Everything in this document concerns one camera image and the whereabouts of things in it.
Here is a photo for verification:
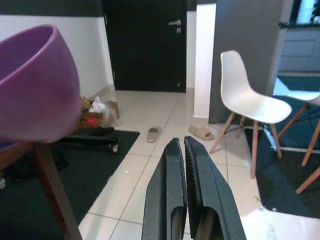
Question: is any silver door handle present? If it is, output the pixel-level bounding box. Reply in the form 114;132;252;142
168;20;182;34

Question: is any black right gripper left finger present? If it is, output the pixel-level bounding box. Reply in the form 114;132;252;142
141;137;188;240

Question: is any dark floor mat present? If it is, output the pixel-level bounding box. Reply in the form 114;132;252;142
243;74;320;220
0;127;141;240

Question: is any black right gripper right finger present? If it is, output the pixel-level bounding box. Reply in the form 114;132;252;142
184;135;247;240

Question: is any black wheeled base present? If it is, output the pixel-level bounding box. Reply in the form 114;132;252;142
58;126;120;154

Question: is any open cardboard box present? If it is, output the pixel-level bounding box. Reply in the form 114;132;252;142
87;96;120;126

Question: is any purple plastic bowl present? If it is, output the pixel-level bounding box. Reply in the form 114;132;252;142
0;24;83;144

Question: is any beige slipper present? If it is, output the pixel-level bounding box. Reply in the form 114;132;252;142
146;126;163;144
187;125;216;141

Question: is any white chair with wooden legs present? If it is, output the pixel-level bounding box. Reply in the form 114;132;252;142
276;91;320;195
209;50;293;179

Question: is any black door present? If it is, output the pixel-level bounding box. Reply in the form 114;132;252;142
101;0;188;94

